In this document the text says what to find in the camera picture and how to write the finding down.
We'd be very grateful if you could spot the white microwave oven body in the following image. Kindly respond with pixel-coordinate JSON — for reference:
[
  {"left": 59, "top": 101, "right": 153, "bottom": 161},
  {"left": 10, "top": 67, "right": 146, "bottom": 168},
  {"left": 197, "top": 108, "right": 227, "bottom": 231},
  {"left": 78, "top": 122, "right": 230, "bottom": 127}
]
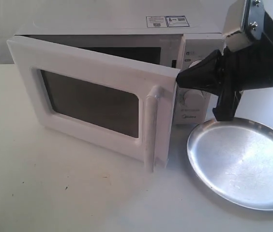
[{"left": 18, "top": 26, "right": 224, "bottom": 70}]

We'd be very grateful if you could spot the round silver metal tray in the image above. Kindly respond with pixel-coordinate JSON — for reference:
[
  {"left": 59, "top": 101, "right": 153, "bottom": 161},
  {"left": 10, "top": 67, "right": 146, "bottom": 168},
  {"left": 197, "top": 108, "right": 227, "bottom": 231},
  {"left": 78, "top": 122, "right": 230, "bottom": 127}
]
[{"left": 187, "top": 118, "right": 273, "bottom": 211}]

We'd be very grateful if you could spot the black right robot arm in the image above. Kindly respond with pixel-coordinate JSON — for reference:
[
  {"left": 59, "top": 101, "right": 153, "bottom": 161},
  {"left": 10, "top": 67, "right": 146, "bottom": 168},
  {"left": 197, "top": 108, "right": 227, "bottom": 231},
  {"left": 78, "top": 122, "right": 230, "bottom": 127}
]
[{"left": 176, "top": 13, "right": 273, "bottom": 94}]

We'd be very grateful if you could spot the lower white control knob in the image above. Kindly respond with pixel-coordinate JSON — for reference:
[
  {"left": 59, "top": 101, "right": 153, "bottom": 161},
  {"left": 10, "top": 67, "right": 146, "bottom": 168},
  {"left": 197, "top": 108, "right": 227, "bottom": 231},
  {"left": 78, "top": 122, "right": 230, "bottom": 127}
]
[{"left": 180, "top": 89, "right": 206, "bottom": 108}]

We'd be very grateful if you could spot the upper white control knob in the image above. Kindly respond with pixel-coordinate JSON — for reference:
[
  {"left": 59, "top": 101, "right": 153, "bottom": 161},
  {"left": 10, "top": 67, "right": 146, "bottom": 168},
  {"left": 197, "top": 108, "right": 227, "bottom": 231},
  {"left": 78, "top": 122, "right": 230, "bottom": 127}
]
[{"left": 188, "top": 59, "right": 202, "bottom": 69}]

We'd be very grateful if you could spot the blue white label sticker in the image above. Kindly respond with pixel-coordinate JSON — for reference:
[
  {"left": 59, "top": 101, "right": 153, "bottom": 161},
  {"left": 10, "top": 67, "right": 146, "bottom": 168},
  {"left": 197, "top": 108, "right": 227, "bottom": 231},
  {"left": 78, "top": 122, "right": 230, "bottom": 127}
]
[{"left": 146, "top": 15, "right": 190, "bottom": 28}]

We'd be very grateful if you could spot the white control knob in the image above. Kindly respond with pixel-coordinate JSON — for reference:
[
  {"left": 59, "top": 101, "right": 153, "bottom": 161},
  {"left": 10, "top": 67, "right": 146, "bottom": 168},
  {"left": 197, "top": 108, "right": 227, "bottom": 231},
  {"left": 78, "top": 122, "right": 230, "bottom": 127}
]
[
  {"left": 180, "top": 89, "right": 206, "bottom": 108},
  {"left": 188, "top": 59, "right": 202, "bottom": 69}
]

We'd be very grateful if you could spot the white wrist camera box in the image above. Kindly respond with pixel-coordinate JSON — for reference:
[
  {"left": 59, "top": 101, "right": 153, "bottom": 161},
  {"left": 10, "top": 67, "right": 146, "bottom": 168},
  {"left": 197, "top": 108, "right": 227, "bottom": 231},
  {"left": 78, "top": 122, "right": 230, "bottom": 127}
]
[{"left": 222, "top": 0, "right": 266, "bottom": 52}]

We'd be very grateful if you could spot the white microwave door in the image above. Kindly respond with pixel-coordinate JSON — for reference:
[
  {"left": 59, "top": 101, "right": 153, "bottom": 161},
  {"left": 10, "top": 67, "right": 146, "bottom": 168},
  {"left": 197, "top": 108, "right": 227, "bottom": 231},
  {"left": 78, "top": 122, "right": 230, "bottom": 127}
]
[{"left": 7, "top": 35, "right": 180, "bottom": 172}]

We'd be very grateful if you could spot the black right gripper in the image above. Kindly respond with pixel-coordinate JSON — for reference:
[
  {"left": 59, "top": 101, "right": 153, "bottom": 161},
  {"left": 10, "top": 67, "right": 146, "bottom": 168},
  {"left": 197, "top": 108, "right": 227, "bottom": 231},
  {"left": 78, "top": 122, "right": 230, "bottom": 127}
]
[{"left": 176, "top": 41, "right": 273, "bottom": 121}]

